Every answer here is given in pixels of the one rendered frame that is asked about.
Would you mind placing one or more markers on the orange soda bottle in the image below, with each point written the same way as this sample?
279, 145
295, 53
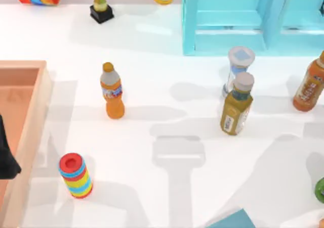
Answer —
113, 94

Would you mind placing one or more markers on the olive tea bottle grey cap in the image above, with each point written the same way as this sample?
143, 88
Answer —
235, 109

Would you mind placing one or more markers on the clear bottle with grey lid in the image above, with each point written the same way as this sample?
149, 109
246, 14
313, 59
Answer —
239, 61

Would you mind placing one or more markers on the light blue rack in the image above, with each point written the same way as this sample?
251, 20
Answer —
227, 18

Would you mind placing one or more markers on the gold trophy on black base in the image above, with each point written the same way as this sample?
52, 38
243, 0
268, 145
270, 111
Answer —
100, 6

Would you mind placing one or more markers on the shallow salmon-coloured box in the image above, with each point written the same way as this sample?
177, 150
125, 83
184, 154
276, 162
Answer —
24, 106

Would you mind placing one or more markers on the orange-brown tea bottle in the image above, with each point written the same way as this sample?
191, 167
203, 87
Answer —
308, 86

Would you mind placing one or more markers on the green bottle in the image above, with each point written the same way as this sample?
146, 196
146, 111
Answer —
320, 188

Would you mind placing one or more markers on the orange round object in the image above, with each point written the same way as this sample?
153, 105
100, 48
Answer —
321, 223

